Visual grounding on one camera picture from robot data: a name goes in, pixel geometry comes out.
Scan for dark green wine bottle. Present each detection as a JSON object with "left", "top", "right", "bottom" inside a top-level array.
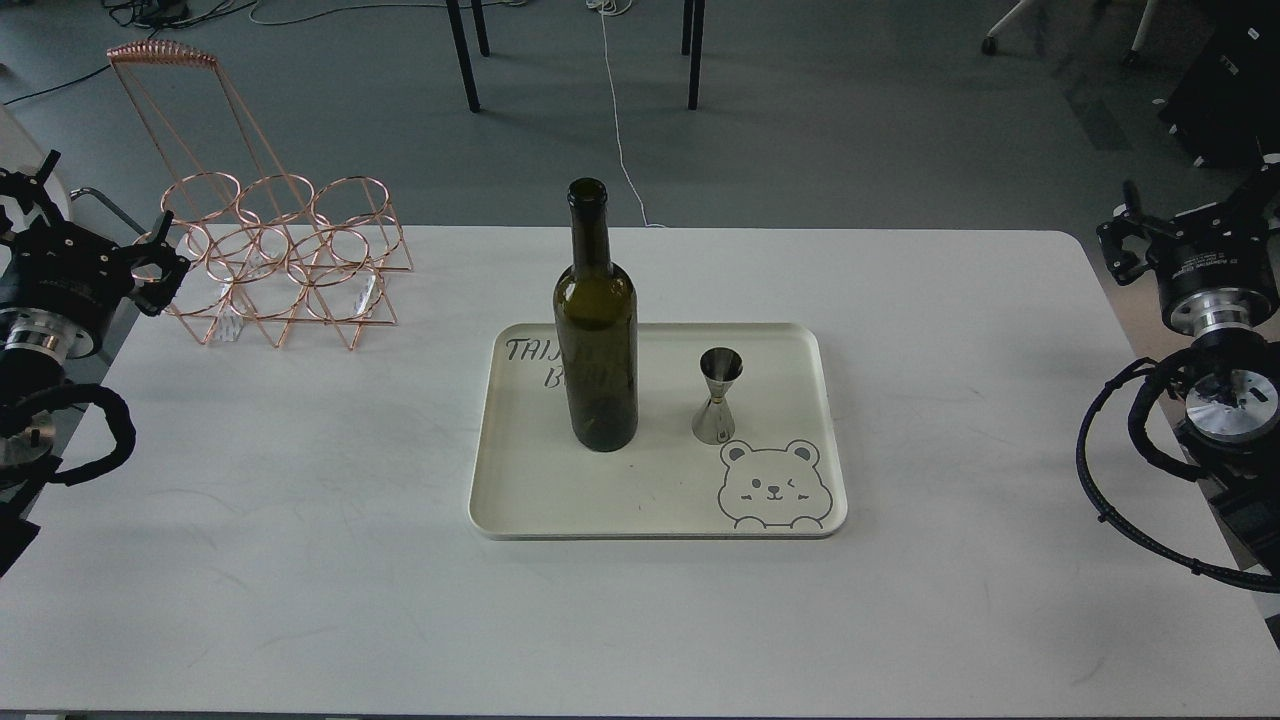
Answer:
[{"left": 552, "top": 177, "right": 637, "bottom": 452}]

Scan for steel double jigger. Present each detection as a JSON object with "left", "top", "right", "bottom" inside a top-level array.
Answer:
[{"left": 691, "top": 346, "right": 742, "bottom": 445}]

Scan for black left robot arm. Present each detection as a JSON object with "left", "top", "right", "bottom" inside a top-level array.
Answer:
[{"left": 1, "top": 150, "right": 191, "bottom": 569}]

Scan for cream bear serving tray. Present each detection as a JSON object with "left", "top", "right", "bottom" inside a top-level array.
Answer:
[{"left": 468, "top": 323, "right": 849, "bottom": 541}]

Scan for black table legs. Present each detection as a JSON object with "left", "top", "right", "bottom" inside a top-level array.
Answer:
[{"left": 445, "top": 0, "right": 707, "bottom": 113}]

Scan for black equipment case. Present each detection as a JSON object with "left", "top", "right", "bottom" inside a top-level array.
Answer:
[{"left": 1158, "top": 1, "right": 1279, "bottom": 167}]

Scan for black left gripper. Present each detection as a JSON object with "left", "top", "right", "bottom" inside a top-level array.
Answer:
[{"left": 1, "top": 150, "right": 191, "bottom": 336}]

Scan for copper wire bottle rack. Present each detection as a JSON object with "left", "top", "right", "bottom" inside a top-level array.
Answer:
[{"left": 108, "top": 40, "right": 415, "bottom": 350}]

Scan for white floor cable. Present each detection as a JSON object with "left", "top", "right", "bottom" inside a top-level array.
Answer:
[{"left": 585, "top": 0, "right": 666, "bottom": 229}]

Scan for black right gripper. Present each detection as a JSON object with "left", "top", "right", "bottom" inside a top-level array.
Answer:
[{"left": 1096, "top": 152, "right": 1280, "bottom": 311}]

